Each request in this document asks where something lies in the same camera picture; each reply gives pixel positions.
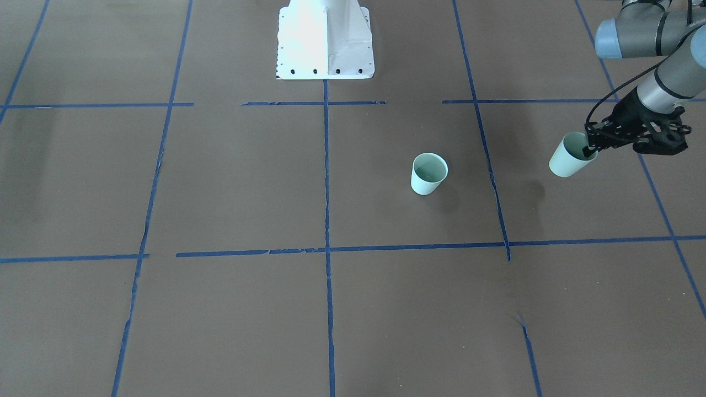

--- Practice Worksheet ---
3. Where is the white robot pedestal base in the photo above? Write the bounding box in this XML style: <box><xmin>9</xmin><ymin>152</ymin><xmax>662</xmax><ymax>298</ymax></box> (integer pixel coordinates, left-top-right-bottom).
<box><xmin>275</xmin><ymin>1</ymin><xmax>376</xmax><ymax>80</ymax></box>

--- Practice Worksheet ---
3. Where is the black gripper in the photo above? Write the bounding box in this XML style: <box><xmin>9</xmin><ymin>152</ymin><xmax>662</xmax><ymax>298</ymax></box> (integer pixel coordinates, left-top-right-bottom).
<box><xmin>581</xmin><ymin>95</ymin><xmax>671</xmax><ymax>156</ymax></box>

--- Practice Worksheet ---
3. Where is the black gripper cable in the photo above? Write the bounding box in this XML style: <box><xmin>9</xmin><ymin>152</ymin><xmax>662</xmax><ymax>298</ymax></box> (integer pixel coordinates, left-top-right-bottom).
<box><xmin>586</xmin><ymin>0</ymin><xmax>696</xmax><ymax>127</ymax></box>

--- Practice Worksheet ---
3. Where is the mint green cup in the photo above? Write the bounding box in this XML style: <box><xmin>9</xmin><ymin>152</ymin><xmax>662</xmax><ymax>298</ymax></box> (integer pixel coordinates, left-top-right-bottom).
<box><xmin>549</xmin><ymin>132</ymin><xmax>598</xmax><ymax>178</ymax></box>
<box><xmin>410</xmin><ymin>153</ymin><xmax>449</xmax><ymax>195</ymax></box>

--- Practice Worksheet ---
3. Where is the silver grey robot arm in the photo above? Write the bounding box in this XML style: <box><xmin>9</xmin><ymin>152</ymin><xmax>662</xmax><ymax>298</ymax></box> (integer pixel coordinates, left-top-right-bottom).
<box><xmin>581</xmin><ymin>1</ymin><xmax>704</xmax><ymax>157</ymax></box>

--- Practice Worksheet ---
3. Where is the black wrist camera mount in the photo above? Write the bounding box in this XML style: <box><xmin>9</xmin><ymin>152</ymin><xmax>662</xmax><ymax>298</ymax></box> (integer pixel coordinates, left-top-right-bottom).
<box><xmin>632</xmin><ymin>106</ymin><xmax>692</xmax><ymax>155</ymax></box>

